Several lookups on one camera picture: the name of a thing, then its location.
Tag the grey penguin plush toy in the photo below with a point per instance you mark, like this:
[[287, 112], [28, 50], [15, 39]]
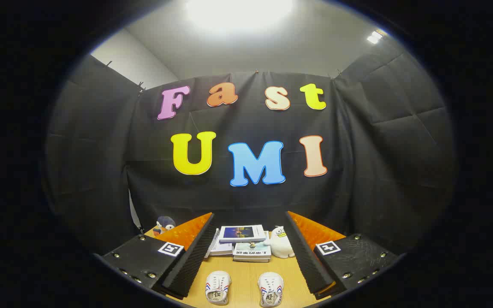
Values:
[[164, 224]]

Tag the large ceiling light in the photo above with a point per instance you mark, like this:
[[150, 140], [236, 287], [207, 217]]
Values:
[[238, 13]]

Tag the pale lake cover book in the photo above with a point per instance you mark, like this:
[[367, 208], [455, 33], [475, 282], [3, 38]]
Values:
[[251, 252]]

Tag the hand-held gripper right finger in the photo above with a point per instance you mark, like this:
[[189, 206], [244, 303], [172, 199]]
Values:
[[308, 261]]

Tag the blue night photo book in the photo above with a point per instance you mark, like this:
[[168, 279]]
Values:
[[242, 233]]

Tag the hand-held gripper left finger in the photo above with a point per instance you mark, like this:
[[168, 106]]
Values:
[[193, 261]]

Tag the white duck plush toy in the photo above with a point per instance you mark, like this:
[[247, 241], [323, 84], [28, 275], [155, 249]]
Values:
[[281, 244]]

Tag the white portrait cover book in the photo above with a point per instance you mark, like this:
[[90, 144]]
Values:
[[220, 249]]

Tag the white canvas shoe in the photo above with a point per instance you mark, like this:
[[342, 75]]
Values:
[[271, 288], [218, 287]]

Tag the small ceiling light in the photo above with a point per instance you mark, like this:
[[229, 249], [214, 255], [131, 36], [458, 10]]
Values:
[[374, 37]]

